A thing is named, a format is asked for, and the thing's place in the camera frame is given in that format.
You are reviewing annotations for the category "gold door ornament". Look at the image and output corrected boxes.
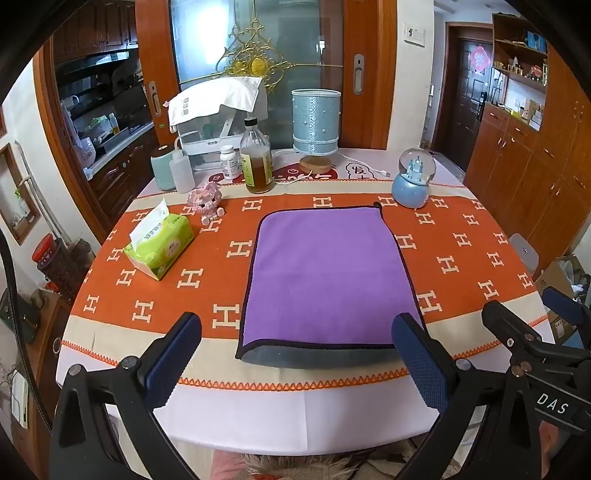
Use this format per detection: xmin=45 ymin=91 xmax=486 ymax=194
xmin=217 ymin=18 xmax=290 ymax=96

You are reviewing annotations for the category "orange patterned tablecloth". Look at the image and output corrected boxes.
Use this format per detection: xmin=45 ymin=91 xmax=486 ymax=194
xmin=55 ymin=148 xmax=556 ymax=457

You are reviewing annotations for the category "glass sliding door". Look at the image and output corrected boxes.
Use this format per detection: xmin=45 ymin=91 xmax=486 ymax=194
xmin=168 ymin=0 xmax=346 ymax=151

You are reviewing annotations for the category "blue table lamp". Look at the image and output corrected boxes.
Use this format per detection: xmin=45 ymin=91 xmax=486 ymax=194
xmin=291 ymin=89 xmax=343 ymax=169

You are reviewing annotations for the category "white squeeze bottle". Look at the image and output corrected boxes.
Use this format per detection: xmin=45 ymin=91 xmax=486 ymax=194
xmin=168 ymin=138 xmax=197 ymax=195

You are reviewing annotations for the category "green tissue box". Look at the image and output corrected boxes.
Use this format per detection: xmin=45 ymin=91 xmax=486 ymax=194
xmin=122 ymin=198 xmax=195 ymax=281

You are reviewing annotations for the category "black bag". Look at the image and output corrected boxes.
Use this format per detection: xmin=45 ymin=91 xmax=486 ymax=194
xmin=0 ymin=288 xmax=40 ymax=345

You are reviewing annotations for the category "white dish rack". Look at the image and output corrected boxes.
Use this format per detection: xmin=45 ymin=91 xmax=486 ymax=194
xmin=178 ymin=104 xmax=269 ymax=158

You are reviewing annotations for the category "glass bottle amber liquid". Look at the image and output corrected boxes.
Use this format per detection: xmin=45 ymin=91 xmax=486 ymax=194
xmin=240 ymin=117 xmax=276 ymax=195

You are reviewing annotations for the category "person's furry clothing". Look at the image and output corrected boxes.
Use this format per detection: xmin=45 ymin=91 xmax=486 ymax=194
xmin=211 ymin=450 xmax=416 ymax=480

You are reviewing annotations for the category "red lid jar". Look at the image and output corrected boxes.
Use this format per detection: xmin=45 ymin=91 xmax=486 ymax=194
xmin=32 ymin=233 xmax=59 ymax=271

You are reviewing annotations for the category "cardboard box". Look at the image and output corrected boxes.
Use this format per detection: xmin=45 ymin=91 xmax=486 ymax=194
xmin=533 ymin=254 xmax=591 ymax=348

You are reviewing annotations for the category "white wall switch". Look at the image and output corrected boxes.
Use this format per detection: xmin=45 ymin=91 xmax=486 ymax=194
xmin=403 ymin=21 xmax=427 ymax=46

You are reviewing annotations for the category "white wall device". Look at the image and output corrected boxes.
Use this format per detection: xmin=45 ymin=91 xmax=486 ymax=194
xmin=11 ymin=369 xmax=31 ymax=428

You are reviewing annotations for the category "grey chair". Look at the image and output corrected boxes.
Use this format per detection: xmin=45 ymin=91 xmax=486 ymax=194
xmin=508 ymin=233 xmax=539 ymax=278

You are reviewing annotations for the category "kitchen counter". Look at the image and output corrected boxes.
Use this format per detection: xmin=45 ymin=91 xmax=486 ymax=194
xmin=83 ymin=121 xmax=158 ymax=182

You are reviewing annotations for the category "white cloth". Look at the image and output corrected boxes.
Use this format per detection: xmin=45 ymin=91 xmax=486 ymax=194
xmin=167 ymin=76 xmax=265 ymax=128

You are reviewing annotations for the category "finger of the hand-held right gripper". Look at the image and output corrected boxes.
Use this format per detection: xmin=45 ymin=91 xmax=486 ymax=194
xmin=542 ymin=287 xmax=585 ymax=326
xmin=481 ymin=301 xmax=546 ymax=354

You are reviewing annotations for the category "blue snow globe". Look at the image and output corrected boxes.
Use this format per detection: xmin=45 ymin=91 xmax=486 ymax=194
xmin=392 ymin=148 xmax=437 ymax=210

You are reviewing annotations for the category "purple towel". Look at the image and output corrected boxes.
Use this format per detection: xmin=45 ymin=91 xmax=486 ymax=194
xmin=235 ymin=202 xmax=428 ymax=369

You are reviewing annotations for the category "mint green humidifier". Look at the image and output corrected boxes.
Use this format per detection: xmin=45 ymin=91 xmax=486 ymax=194
xmin=150 ymin=144 xmax=179 ymax=192

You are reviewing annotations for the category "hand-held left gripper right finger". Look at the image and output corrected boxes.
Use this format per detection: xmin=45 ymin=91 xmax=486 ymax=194
xmin=392 ymin=313 xmax=543 ymax=480

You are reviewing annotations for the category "pink block toy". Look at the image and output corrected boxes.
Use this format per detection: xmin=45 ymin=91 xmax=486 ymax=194
xmin=187 ymin=181 xmax=227 ymax=226

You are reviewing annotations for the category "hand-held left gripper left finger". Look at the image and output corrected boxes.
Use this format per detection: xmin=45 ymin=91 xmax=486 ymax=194
xmin=48 ymin=312 xmax=218 ymax=480

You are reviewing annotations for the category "wooden shelf cabinet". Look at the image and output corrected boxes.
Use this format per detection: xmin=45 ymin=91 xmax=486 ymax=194
xmin=463 ymin=13 xmax=591 ymax=280

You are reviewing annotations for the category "white pill bottle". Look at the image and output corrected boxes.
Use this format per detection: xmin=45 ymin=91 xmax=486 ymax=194
xmin=220 ymin=145 xmax=242 ymax=181

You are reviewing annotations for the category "dark wooden door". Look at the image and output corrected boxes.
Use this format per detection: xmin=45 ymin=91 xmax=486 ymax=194
xmin=454 ymin=36 xmax=493 ymax=168

